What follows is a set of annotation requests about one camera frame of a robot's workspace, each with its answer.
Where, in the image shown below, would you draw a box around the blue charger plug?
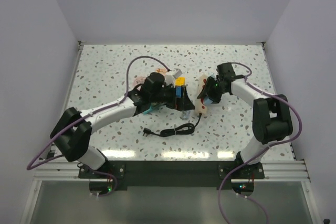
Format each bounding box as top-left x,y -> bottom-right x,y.
203,97 -> 221,105

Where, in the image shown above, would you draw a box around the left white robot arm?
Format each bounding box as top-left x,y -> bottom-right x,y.
50,72 -> 195,178

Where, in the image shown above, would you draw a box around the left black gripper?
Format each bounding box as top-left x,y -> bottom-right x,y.
149,82 -> 194,111

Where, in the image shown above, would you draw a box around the teal triangular power strip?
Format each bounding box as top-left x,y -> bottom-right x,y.
143,104 -> 162,114

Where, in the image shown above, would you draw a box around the beige power strip red sockets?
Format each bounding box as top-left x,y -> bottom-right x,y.
193,73 -> 211,116

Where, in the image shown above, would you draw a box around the black power cord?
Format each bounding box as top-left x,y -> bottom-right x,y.
142,113 -> 203,138

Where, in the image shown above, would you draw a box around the pink cube socket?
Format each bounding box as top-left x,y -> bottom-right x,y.
155,68 -> 168,74

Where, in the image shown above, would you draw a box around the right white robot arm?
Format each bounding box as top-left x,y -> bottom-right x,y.
196,62 -> 293,178

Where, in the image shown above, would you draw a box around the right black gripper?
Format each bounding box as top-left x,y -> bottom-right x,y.
198,77 -> 227,104

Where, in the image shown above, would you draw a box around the pink coiled cable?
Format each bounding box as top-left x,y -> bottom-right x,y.
133,76 -> 148,87

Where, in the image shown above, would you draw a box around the yellow cube socket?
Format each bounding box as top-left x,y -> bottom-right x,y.
175,77 -> 185,87

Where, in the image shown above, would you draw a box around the blue cube socket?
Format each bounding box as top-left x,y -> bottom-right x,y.
175,86 -> 184,99

